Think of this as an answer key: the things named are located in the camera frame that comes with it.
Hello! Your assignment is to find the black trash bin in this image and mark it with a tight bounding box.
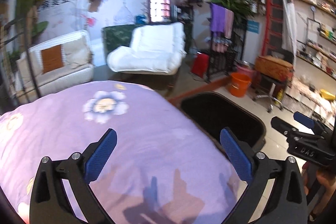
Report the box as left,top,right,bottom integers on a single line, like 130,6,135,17
180,92,266,152

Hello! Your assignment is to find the person's right hand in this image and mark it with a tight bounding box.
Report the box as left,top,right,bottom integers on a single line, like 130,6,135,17
301,161,335,215

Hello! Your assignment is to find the red patterned stool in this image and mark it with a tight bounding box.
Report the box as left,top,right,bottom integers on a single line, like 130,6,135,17
253,55,294,113

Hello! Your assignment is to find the purple floral bed sheet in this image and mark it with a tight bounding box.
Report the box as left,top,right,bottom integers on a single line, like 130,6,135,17
1,81,239,223

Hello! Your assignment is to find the orange plastic bucket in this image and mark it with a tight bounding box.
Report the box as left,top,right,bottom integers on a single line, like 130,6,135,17
228,72,252,98

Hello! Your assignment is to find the pink plastic basin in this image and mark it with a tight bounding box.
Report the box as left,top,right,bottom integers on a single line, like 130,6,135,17
236,63,255,79

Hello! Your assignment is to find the red ladder shelf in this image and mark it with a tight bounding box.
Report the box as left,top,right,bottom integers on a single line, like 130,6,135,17
261,0,284,56

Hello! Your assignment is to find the red heater box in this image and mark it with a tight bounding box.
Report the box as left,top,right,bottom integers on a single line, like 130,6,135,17
191,52,209,78

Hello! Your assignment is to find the white wicker sofa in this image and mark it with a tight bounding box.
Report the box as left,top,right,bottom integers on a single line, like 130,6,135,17
15,30,94,103

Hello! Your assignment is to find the brown sofa cushion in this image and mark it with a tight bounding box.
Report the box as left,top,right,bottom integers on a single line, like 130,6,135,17
41,45,64,74

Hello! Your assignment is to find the white cushioned lounge chair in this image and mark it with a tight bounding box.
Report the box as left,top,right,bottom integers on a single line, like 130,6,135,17
106,22,186,76

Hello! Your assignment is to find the purple hanging towel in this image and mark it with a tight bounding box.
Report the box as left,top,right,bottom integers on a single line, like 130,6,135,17
210,3,226,32

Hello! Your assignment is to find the green potted plant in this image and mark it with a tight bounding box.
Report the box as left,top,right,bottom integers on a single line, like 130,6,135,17
211,0,255,19

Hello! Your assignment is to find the black iron bed frame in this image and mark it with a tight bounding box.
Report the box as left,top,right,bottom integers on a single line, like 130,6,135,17
0,16,43,106

